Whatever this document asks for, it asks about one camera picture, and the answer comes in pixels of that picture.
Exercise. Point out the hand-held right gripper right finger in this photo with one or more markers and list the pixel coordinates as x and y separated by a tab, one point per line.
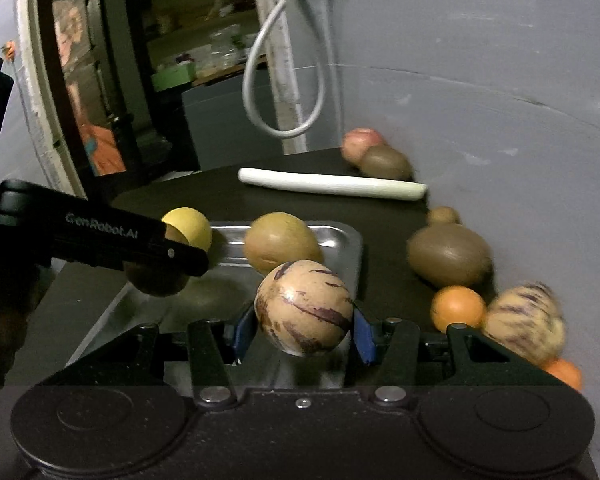
364	339

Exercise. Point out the yellow round fruit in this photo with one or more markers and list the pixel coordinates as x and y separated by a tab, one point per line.
192	227

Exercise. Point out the striped pepino melon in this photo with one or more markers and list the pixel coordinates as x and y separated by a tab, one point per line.
525	325
304	307

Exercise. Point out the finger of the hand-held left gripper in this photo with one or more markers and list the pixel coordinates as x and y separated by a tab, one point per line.
105	232

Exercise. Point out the large brown kiwi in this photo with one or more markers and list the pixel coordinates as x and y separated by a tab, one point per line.
447	255

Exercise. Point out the orange cloth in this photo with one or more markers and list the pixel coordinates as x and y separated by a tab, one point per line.
102	152

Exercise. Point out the white leek stalk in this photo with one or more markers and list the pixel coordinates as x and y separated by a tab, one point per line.
330	185

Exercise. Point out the green box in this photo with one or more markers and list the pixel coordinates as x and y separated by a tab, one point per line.
172	78

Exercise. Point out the tan oval fruit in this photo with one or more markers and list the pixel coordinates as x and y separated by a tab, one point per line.
279	244

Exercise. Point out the orange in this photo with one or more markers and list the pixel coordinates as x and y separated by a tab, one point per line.
457	307
566	373

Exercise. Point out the cluttered shelf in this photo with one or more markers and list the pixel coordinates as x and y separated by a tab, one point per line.
200	25

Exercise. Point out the grey box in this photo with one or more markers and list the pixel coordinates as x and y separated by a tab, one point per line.
225	120

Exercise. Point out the small brown kiwi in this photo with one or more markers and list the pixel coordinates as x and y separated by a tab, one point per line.
443	216

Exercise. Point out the metal tray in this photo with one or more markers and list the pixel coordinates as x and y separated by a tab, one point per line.
325	240

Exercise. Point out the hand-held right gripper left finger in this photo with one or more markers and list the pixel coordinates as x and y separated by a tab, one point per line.
243	334

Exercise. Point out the white door frame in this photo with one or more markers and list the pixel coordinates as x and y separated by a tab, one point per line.
35	85

